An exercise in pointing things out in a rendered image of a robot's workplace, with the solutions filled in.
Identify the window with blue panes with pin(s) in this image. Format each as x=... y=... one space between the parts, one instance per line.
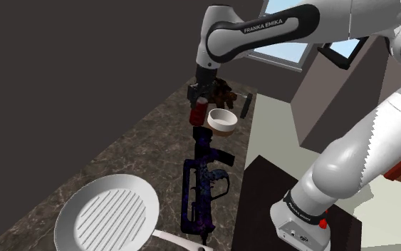
x=283 y=52

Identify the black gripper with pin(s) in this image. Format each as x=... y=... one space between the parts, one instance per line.
x=205 y=78

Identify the black flat remote control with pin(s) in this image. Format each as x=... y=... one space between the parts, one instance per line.
x=246 y=106

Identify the white ribbed grill pan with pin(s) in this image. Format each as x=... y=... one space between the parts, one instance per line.
x=110 y=212

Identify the dark robot stand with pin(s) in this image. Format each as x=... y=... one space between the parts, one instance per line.
x=259 y=194

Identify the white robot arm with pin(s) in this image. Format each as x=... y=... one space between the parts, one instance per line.
x=353 y=163

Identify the dark brown figure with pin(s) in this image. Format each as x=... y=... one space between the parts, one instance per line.
x=224 y=92

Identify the white bowl with brown base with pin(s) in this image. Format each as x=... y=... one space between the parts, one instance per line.
x=222 y=120

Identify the dark purple toy gun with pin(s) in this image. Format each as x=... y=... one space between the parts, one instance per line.
x=200 y=194

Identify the red can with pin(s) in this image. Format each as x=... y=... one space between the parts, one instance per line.
x=197 y=114

